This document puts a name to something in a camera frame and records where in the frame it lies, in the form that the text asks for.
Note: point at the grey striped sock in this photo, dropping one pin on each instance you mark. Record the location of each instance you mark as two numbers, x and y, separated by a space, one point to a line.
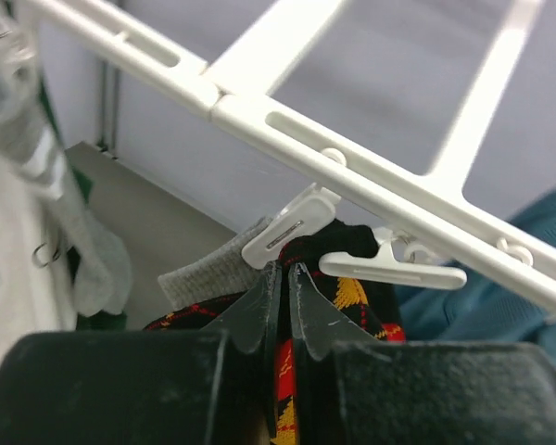
28 142

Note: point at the red black argyle sock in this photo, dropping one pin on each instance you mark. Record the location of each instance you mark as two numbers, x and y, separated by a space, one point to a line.
372 306

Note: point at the white hanger clip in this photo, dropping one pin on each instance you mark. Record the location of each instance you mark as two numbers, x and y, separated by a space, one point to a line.
401 260
308 213

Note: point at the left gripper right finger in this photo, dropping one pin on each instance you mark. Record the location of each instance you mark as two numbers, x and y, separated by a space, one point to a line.
355 389

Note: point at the blue cloth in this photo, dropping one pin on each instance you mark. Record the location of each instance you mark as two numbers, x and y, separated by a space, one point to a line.
482 310

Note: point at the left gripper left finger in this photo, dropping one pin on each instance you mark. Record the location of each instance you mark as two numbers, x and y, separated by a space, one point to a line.
214 385

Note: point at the green and white sock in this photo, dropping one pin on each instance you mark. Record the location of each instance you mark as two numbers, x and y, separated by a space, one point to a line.
101 321

